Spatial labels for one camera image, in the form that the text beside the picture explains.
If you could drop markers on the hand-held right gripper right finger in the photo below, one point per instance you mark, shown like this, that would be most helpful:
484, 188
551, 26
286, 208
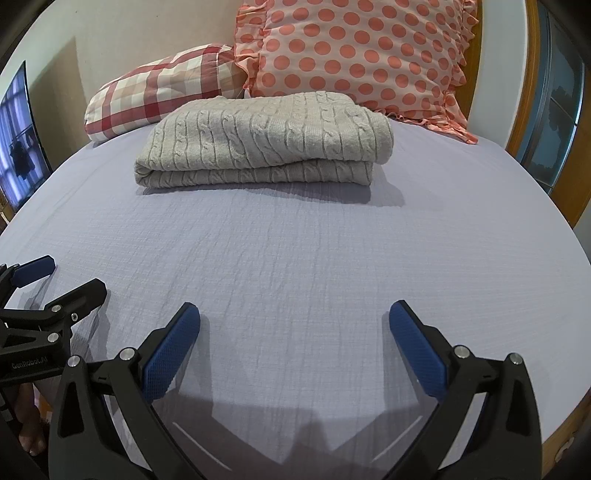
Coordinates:
418, 350

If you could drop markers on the red checked pillow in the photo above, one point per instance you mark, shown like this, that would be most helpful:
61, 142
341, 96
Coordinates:
157, 87

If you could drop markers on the pink polka dot pillow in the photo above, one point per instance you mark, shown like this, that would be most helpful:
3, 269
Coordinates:
360, 55

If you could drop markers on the wooden bed frame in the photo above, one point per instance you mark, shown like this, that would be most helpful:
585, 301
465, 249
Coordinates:
565, 438

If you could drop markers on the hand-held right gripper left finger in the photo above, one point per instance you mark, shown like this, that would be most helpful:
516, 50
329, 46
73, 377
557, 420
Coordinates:
171, 350

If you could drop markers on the glass door pane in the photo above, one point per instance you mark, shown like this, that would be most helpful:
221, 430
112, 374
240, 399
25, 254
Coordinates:
556, 106

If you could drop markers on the lavender bed sheet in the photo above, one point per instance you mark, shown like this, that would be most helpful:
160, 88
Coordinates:
295, 258

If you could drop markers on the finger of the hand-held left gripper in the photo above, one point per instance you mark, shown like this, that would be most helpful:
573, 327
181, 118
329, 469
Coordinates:
32, 269
74, 300

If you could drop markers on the person's left hand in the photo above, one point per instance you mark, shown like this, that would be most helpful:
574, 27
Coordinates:
32, 420

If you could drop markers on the black flat screen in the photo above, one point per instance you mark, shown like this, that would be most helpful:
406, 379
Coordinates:
21, 147

